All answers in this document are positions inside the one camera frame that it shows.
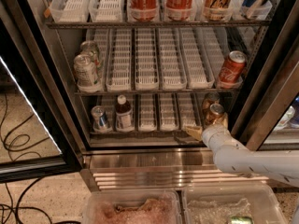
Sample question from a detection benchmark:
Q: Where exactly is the black floor cable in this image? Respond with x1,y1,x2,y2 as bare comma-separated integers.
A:
0,93,82,224

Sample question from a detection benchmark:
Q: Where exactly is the gold black can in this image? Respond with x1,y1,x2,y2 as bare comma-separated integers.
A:
203,0,231,21

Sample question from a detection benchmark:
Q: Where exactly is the bottom wire shelf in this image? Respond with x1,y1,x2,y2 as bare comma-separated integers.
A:
90,130,189,138

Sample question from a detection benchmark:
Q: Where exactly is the orange can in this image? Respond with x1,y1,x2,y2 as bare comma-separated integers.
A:
205,104,225,125
202,92,220,110

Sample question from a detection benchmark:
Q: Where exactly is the top wire shelf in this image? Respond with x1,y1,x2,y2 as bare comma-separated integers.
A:
46,20,271,29

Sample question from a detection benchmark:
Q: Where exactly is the middle wire shelf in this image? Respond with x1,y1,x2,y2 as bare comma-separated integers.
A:
75,88,240,96

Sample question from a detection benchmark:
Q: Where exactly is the red cola can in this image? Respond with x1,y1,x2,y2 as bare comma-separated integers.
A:
166,0,192,21
131,0,157,21

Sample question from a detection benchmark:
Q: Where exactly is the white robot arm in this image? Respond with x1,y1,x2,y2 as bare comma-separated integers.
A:
184,114,299,187

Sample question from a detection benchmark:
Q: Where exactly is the green can in bin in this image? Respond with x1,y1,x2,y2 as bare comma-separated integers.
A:
229,216,254,224

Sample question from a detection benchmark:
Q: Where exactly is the red cola can top left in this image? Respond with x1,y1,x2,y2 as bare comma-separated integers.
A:
131,0,157,21

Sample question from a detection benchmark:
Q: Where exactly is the clear plastic bin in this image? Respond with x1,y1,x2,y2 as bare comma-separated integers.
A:
81,189,182,224
181,183,288,224

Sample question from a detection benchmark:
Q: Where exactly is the wire shelf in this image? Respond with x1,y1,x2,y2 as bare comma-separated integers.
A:
46,20,271,29
90,130,189,138
75,88,240,96

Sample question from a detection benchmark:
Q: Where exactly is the front silver green can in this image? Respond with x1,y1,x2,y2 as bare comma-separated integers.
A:
74,54,99,87

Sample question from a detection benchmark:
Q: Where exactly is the left clear plastic bin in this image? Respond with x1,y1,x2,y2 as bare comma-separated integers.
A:
81,189,182,224

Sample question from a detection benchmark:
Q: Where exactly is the red cola can top right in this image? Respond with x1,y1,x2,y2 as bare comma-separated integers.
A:
166,0,192,21

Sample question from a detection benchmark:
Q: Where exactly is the red cola can middle shelf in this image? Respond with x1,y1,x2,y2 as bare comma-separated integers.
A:
218,50,247,87

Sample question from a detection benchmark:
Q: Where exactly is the silver green can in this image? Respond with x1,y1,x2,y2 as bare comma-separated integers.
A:
74,54,99,87
80,40,103,69

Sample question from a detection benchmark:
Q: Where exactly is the rear silver green can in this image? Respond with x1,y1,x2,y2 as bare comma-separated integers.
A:
80,40,103,69

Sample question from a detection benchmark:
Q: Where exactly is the glass fridge door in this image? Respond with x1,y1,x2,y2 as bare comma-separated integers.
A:
0,0,82,183

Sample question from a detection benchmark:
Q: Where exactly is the blue silver can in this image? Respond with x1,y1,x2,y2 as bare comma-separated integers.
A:
91,105,110,133

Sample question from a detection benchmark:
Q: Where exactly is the right clear plastic bin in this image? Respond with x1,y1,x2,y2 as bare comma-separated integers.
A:
181,183,288,224

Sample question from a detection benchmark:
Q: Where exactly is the steel fridge base grille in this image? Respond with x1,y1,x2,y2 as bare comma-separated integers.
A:
79,147,299,192

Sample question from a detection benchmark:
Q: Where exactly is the brown bottle white cap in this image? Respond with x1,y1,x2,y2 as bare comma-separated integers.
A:
116,95,133,129

